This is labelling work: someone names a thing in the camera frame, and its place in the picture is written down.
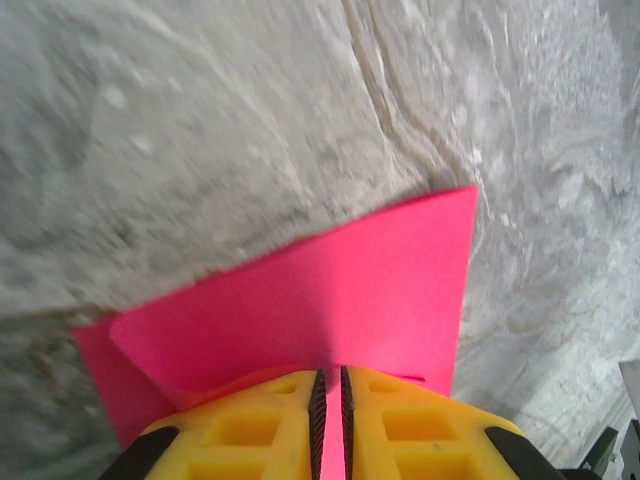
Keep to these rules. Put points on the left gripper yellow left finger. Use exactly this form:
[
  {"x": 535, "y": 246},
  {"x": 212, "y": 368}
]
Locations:
[{"x": 240, "y": 430}]

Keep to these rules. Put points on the pink cloth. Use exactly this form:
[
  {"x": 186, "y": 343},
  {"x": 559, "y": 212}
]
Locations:
[{"x": 325, "y": 280}]

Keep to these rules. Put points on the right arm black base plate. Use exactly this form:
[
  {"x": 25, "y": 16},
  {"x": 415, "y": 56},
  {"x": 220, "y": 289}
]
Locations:
[{"x": 622, "y": 455}]

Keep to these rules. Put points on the wide aluminium frame rail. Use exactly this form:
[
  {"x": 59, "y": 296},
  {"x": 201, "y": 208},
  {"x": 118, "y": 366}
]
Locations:
[{"x": 631, "y": 395}]

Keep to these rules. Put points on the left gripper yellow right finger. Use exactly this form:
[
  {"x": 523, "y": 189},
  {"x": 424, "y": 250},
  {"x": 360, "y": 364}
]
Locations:
[{"x": 425, "y": 430}]

